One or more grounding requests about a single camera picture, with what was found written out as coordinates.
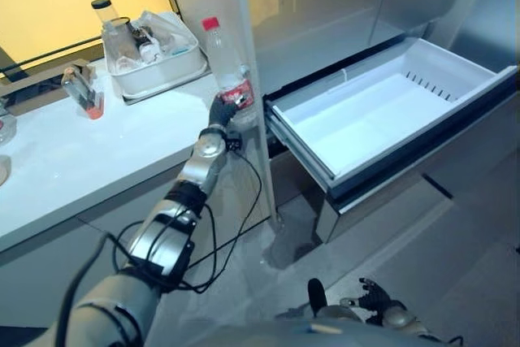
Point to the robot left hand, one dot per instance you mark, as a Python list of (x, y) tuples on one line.
[(220, 112)]

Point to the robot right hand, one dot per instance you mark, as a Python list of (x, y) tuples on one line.
[(377, 299)]

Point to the clear plastic bottle red cap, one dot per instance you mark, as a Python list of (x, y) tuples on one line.
[(222, 63)]

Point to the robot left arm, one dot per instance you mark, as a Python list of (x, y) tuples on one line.
[(202, 165)]

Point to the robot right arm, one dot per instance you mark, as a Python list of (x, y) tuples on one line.
[(401, 317)]

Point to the white refrigerator drawer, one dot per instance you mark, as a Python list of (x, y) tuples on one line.
[(365, 108)]

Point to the stainless steel refrigerator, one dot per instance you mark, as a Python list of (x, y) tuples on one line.
[(325, 5)]

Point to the white plastic tub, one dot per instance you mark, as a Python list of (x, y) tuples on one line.
[(162, 75)]

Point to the clear plastic bag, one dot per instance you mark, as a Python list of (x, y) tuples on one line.
[(164, 34)]

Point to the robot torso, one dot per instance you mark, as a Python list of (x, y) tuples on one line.
[(284, 335)]

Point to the small clear bottle orange liquid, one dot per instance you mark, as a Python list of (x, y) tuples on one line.
[(82, 95)]

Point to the tall clear jar black lid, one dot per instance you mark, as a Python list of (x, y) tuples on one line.
[(105, 14)]

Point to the yellow lit window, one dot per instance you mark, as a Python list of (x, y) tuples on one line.
[(61, 5)]

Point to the clear glass ashtray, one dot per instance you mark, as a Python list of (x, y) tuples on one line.
[(6, 129)]

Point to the beige round dish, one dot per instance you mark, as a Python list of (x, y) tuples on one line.
[(3, 169)]

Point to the white counter cabinet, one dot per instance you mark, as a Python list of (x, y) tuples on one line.
[(40, 274)]

